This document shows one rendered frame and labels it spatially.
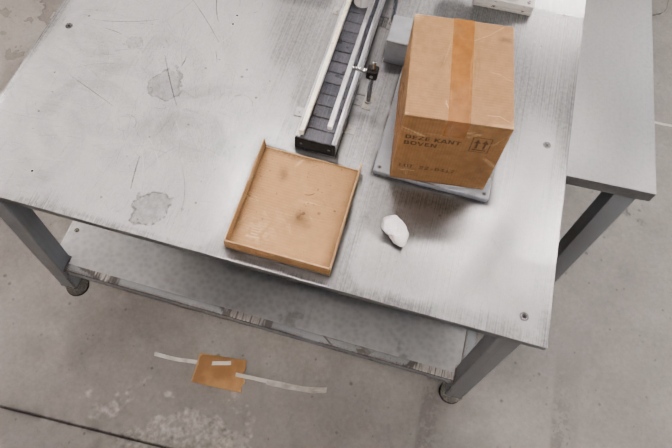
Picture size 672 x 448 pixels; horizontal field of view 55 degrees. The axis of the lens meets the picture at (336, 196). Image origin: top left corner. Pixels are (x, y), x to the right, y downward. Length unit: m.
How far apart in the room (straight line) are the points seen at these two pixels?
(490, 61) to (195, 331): 1.41
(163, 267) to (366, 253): 0.89
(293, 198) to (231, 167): 0.18
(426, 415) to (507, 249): 0.87
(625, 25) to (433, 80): 0.87
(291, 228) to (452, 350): 0.81
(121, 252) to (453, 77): 1.30
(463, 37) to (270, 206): 0.61
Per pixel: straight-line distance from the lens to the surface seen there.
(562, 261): 2.28
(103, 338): 2.44
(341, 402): 2.29
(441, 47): 1.55
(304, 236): 1.56
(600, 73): 2.04
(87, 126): 1.81
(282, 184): 1.63
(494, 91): 1.50
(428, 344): 2.15
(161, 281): 2.22
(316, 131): 1.66
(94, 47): 1.98
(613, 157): 1.87
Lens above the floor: 2.25
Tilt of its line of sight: 61 degrees down
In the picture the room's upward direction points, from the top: 6 degrees clockwise
